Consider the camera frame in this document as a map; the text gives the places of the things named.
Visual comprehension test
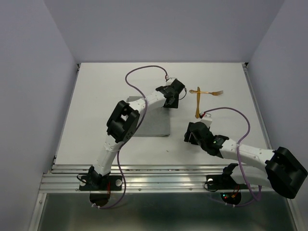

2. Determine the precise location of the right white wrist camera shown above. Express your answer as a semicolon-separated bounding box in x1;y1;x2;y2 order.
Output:
201;114;213;127

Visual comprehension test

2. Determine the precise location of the gold fork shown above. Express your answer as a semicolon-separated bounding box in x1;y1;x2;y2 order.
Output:
189;90;224;96

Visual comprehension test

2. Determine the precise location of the aluminium front rail frame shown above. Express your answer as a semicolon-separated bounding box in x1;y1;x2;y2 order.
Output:
29;164;304;231

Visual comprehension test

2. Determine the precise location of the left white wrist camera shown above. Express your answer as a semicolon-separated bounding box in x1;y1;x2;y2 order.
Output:
166;77;177;85

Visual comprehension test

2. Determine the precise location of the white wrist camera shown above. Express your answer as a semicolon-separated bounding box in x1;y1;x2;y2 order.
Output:
166;77;177;85
201;114;213;127

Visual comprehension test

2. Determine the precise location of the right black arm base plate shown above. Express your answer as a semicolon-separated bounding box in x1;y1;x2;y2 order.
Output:
204;163;248;192

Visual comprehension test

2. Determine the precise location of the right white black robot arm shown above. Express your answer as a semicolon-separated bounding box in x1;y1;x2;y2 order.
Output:
184;122;308;199

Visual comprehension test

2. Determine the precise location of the gold knife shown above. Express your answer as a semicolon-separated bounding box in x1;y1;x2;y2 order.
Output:
195;87;201;118

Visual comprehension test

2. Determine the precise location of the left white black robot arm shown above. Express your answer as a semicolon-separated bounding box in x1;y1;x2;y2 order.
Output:
88;79;185;190

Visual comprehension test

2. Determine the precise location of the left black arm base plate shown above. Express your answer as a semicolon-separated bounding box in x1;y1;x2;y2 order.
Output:
77;174;123;191

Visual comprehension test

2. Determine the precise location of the grey cloth napkin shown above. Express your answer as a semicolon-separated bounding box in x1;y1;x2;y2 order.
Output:
127;93;170;137

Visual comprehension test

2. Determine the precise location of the aluminium right side rail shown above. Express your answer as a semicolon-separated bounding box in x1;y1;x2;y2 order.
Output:
242;62;280;169

